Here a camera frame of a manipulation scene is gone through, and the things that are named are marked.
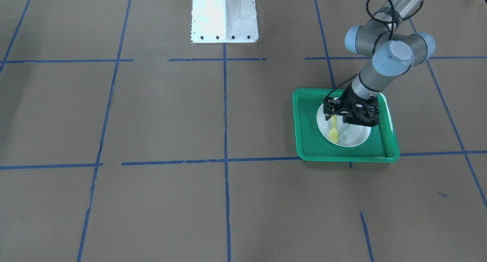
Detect white round plate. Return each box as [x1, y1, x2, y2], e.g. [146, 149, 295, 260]
[317, 104, 372, 148]

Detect green plastic tray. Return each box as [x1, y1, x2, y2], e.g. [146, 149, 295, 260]
[292, 88, 400, 162]

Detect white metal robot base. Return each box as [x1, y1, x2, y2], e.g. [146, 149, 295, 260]
[190, 0, 259, 43]

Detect yellow plastic spoon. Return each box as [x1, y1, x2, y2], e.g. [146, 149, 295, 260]
[328, 115, 339, 144]

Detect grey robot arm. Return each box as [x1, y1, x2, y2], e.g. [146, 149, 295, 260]
[322, 0, 436, 127]

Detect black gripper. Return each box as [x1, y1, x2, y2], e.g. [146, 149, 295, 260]
[323, 85, 380, 127]

